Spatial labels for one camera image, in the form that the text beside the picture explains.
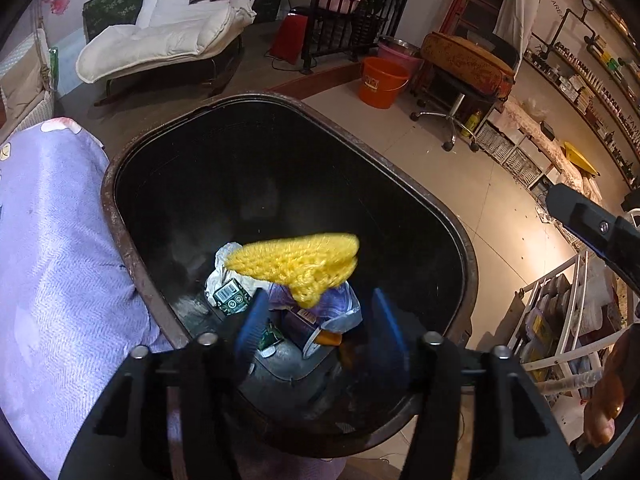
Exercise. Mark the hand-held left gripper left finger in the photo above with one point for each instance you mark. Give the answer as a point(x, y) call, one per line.
point(250, 327)

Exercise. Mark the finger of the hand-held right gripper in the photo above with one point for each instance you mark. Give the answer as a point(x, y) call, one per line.
point(580, 212)

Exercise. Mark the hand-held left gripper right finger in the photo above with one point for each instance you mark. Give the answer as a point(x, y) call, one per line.
point(390, 325)

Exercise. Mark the green and white carton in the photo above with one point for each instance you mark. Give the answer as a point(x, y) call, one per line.
point(230, 297)

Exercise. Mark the orange foam fruit net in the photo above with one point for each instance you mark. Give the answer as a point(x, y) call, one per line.
point(330, 338)

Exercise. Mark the purple plastic bag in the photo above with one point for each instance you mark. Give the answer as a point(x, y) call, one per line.
point(330, 305)

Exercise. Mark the white plastic wrapper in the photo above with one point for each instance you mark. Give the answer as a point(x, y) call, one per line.
point(222, 260)

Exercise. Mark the yellow knitted corn toy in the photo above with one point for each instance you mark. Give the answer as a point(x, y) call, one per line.
point(300, 260)

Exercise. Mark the black trash bin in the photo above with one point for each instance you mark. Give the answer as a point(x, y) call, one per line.
point(250, 185)

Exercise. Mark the person's right hand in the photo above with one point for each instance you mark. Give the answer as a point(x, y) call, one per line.
point(607, 395)

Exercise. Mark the yellow tray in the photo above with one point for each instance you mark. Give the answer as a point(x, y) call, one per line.
point(580, 160)

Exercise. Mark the lace covered table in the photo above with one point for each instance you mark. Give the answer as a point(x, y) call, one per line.
point(540, 135)

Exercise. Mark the white wicker drawers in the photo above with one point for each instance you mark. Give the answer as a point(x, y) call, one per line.
point(505, 150)

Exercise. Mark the yellow bottle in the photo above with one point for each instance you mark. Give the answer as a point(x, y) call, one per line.
point(472, 122)

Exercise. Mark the stool with patterned cushion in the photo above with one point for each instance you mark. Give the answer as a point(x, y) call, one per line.
point(465, 60)

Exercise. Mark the purple floral bedsheet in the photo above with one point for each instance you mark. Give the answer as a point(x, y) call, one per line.
point(60, 285)

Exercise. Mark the white hanging cloth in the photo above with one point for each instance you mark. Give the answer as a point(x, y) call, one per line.
point(522, 0)

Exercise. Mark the red wooden ladder shelf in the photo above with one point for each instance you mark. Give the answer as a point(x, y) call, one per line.
point(480, 0)

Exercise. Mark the orange bucket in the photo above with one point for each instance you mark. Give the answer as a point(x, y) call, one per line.
point(380, 85)

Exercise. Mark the pink basin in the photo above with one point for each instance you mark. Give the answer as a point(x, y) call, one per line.
point(400, 57)

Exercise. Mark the red bag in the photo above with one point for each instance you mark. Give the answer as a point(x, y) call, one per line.
point(290, 35)

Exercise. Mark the black iron rack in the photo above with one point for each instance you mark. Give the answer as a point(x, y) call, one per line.
point(320, 35)

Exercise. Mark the white recliner chair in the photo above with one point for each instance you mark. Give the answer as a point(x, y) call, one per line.
point(165, 35)

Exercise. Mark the white wicker swing sofa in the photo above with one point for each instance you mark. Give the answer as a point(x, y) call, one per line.
point(30, 110)

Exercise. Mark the green floral cabinet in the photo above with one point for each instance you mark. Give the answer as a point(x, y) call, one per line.
point(115, 10)

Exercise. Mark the long wall shelf with bottles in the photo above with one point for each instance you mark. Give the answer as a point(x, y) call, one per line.
point(595, 80)

